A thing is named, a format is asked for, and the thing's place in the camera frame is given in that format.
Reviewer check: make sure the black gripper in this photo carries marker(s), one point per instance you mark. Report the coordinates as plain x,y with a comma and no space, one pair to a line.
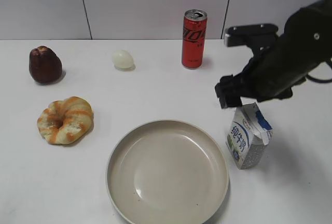
303,46

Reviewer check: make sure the white blue milk carton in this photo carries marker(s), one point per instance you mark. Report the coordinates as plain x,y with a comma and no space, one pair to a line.
249,135

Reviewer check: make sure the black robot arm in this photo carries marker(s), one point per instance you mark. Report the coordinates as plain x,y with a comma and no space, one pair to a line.
278,62

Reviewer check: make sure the beige round plate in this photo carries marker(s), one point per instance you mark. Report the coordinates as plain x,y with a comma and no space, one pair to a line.
167,171

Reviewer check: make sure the red soda can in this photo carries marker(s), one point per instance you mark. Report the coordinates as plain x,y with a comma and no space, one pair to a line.
194,30

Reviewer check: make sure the white egg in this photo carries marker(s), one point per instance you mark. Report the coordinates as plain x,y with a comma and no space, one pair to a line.
122,59

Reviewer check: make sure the orange striped bagel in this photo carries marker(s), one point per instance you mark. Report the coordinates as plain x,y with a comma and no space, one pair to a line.
64,122

